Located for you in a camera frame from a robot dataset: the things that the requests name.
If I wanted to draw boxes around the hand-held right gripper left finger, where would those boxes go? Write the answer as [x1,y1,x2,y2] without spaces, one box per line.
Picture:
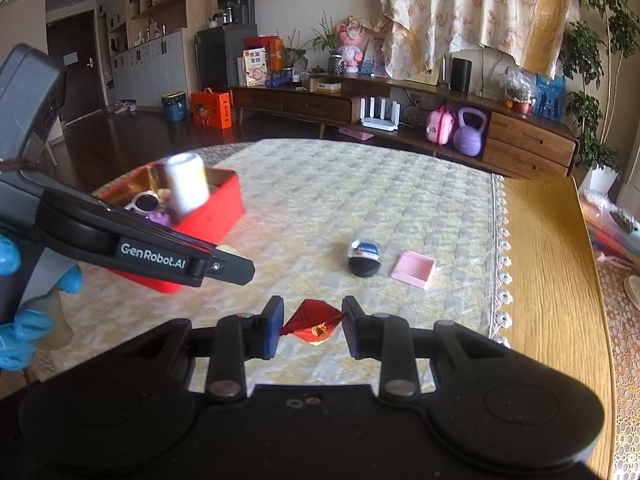
[127,296,286,403]

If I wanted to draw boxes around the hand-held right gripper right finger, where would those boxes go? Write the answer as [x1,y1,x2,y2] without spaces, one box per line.
[341,296,503,402]

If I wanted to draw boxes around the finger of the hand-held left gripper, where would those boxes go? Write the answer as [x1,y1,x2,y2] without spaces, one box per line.
[202,249,256,288]

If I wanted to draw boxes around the red candy packet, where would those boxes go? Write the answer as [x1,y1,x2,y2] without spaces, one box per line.
[280,299,347,347]

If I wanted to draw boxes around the red tin box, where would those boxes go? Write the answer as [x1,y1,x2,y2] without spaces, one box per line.
[92,162,246,295]

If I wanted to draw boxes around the white sunglasses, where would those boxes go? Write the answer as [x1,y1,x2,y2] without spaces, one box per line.
[124,191,163,216]

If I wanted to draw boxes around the person's left hand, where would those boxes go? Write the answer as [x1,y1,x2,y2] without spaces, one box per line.
[0,236,84,374]

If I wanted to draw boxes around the black jar with blue label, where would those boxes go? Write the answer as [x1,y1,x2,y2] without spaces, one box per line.
[347,240,383,279]

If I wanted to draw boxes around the small pink box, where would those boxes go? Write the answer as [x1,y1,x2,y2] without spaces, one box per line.
[391,250,436,291]

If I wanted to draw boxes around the cream quilted table cover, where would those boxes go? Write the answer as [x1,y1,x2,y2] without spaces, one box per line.
[30,137,513,401]

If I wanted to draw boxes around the teal bin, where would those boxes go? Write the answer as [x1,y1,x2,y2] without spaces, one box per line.
[161,91,190,123]

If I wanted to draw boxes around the dark door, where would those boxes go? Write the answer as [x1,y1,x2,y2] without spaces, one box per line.
[46,7,108,126]

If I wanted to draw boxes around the orange gift bag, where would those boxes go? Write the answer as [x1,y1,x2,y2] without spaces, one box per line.
[191,87,233,130]

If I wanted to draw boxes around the cereal box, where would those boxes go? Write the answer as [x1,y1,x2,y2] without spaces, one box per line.
[242,47,271,87]

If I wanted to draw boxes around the white router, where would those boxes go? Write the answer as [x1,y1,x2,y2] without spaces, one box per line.
[359,96,402,132]

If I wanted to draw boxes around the yellow wood-pattern mat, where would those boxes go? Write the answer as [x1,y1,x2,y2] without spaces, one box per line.
[500,175,618,480]

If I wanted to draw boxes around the small black fridge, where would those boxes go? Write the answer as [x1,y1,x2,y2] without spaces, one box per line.
[196,24,258,93]

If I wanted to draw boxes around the pink toy suitcase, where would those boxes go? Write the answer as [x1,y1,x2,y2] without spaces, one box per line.
[426,106,458,145]

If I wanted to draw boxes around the small leafy potted plant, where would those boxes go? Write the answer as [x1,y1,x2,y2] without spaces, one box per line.
[280,30,313,81]

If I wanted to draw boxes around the orange box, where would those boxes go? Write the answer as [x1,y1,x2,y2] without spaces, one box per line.
[245,35,286,73]

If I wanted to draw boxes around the purple kettlebell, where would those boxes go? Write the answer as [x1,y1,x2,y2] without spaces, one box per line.
[452,106,488,157]

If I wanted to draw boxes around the potted orchid plant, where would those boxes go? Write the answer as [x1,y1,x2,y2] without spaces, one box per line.
[312,10,351,75]

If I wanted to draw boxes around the pink doll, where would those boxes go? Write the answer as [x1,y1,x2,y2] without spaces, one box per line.
[335,17,373,75]

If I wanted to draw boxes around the wooden TV cabinet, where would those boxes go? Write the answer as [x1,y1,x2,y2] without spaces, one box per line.
[230,72,581,178]

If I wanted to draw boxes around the black coffee machine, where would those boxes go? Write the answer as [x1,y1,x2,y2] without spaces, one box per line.
[217,0,256,27]

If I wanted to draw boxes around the black speaker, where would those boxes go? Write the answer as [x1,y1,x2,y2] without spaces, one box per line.
[450,57,473,93]

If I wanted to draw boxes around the lace table cover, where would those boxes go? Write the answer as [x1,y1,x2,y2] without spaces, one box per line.
[597,260,640,480]

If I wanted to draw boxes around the stack of plastic folders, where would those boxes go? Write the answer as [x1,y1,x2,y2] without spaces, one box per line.
[582,190,640,271]

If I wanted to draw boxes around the white round coaster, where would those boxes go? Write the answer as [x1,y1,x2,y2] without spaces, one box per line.
[622,274,640,311]

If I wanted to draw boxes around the clear plastic bag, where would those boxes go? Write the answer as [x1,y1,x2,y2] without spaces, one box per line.
[502,66,538,113]

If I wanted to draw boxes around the blue printed card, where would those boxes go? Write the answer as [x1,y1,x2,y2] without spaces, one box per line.
[532,74,568,121]

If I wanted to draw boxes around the tall green houseplant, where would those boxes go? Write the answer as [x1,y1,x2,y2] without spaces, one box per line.
[557,0,631,196]

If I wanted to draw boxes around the floral hanging cloth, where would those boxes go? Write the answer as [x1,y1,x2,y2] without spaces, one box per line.
[380,0,581,81]

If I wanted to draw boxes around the grey wall cabinets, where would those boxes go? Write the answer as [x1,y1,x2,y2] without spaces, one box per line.
[107,30,188,108]

